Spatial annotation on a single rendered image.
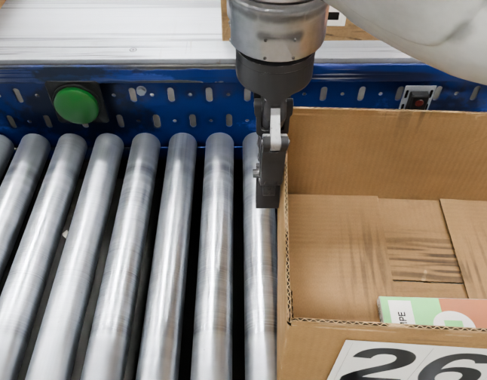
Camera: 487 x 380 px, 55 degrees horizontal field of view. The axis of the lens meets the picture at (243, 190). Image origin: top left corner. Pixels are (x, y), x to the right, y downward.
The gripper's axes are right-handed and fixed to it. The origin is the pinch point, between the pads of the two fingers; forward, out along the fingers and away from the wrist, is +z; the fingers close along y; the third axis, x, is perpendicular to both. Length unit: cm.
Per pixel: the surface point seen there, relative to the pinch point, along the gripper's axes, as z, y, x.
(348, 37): -3.4, -28.9, 14.2
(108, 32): -2.4, -32.8, -25.2
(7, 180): 10.6, -11.2, -40.1
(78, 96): 2.1, -21.2, -28.9
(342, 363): 1.5, 21.8, 6.3
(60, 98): 2.4, -21.3, -31.9
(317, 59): -3.0, -23.2, 8.6
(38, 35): -2.5, -31.9, -36.8
